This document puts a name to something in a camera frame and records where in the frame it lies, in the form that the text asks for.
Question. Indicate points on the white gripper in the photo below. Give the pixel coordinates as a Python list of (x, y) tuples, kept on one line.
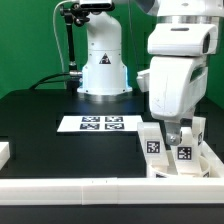
[(175, 85)]

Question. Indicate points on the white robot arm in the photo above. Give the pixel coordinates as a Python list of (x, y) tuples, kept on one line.
[(104, 73)]

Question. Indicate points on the white right fence bar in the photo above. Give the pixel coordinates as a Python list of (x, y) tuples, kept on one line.
[(216, 165)]

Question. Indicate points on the white fence bar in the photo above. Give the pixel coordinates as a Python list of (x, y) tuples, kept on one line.
[(115, 191), (216, 165)]

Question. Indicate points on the white front fence bar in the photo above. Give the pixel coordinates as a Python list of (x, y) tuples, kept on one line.
[(115, 191)]

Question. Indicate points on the white tag marker sheet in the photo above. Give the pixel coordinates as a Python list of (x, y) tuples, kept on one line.
[(99, 123)]

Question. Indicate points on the white left fence block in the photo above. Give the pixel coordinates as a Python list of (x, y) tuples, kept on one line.
[(4, 153)]

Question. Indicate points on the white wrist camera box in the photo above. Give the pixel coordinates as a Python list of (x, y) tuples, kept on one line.
[(183, 39)]

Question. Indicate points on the overhead camera on mount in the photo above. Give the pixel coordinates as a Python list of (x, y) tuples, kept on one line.
[(103, 5)]

